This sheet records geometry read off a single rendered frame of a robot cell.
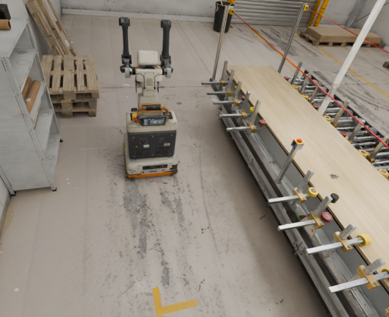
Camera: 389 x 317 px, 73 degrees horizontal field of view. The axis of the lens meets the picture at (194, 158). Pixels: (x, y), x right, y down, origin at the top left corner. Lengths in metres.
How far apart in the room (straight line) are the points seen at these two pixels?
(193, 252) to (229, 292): 0.50
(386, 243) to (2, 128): 3.25
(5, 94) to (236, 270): 2.57
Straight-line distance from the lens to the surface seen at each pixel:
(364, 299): 2.49
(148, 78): 2.95
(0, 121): 2.81
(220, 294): 2.71
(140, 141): 2.99
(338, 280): 2.34
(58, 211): 3.20
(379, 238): 2.48
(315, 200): 2.63
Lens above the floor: 2.50
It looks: 43 degrees down
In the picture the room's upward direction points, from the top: 10 degrees clockwise
